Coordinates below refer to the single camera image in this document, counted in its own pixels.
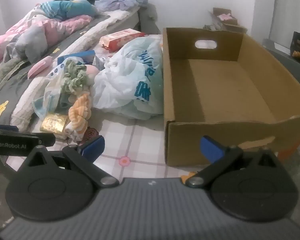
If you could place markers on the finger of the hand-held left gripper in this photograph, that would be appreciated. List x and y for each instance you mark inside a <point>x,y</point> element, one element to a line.
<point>47,139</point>
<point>3,127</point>

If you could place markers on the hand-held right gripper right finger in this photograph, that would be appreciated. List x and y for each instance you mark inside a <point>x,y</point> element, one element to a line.
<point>211,148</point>

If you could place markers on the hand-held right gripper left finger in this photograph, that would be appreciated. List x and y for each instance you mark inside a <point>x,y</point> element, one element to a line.
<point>93,146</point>

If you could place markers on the clear plastic bag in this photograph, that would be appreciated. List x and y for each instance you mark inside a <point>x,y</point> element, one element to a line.
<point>43,102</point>

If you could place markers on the white wipes pack blue dots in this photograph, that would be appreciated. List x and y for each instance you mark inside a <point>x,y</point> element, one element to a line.
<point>53,73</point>

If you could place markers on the brown cardboard box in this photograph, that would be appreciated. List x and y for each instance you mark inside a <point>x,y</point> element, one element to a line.
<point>227,85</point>

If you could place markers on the pink round cushion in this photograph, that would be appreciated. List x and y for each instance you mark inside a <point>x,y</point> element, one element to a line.
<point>77,80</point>

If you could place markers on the brown bear charm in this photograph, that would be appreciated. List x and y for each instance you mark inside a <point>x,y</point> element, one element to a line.
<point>90,133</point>

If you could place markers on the gold foil packet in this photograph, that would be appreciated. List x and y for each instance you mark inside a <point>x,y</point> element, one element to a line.
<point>53,125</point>

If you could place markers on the grey bed sheet yellow print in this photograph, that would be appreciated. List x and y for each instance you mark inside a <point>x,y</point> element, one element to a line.
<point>12,90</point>

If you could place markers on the checked flower sheet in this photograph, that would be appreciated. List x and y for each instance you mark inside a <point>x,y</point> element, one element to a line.
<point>137,140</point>

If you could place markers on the pink pouch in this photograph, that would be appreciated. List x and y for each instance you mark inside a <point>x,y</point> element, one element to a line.
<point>40,67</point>

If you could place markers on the white crumpled cloth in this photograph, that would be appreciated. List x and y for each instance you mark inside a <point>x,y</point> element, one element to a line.
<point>130,80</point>

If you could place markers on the blue flat box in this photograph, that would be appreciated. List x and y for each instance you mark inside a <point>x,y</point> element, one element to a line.
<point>77,56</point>

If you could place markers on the red tissue pack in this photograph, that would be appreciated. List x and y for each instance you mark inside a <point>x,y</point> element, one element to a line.
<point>120,40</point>

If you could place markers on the pink grey quilt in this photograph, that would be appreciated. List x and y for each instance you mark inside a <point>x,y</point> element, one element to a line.
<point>52,27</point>

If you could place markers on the white checked blanket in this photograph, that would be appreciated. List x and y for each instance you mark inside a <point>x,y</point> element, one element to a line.
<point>100,27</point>

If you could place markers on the small cardboard box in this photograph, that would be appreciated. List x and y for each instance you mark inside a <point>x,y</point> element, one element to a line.
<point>233,23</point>

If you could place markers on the teal striped pillow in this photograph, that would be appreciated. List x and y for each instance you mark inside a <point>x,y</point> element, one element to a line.
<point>65,8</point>

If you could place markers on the pink packet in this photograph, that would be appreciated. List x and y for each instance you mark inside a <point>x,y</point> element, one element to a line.
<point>224,16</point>

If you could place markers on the grey hanging cloth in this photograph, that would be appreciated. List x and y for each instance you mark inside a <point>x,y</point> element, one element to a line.
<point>150,20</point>

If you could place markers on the purple clothes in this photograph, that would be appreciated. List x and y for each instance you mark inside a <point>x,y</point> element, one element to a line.
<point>120,2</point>

